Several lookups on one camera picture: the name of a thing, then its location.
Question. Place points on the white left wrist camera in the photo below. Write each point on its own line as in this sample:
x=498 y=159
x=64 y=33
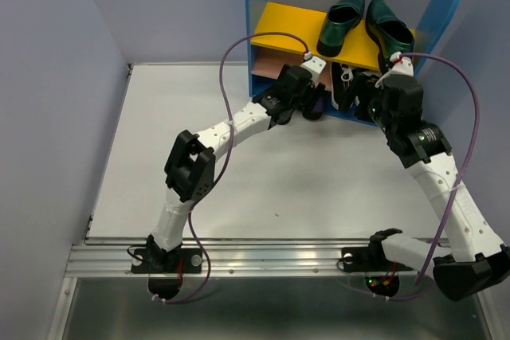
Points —
x=315 y=66

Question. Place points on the blue and yellow shoe shelf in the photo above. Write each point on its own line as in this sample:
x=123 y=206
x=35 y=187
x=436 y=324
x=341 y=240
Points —
x=295 y=25

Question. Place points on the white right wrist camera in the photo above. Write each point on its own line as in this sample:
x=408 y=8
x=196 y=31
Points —
x=401 y=65

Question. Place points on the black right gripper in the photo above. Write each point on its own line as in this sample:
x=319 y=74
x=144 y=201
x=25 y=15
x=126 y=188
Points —
x=363 y=84

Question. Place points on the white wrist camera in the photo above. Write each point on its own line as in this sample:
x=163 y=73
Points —
x=401 y=65
x=315 y=66

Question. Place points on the green loafer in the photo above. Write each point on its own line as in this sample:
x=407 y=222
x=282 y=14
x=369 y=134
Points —
x=388 y=32
x=340 y=19

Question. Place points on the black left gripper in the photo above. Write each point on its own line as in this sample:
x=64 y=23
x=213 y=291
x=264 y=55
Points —
x=306 y=90

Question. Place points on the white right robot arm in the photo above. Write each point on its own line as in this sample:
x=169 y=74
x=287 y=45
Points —
x=477 y=258

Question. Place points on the black sneaker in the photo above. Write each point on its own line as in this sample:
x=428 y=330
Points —
x=341 y=77

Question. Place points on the aluminium mounting rail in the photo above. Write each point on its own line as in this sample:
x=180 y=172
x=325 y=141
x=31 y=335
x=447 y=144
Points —
x=229 y=258

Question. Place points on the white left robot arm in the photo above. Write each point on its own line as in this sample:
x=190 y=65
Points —
x=190 y=168

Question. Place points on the purple loafer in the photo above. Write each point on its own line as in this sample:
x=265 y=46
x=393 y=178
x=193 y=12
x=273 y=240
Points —
x=291 y=108
x=315 y=107

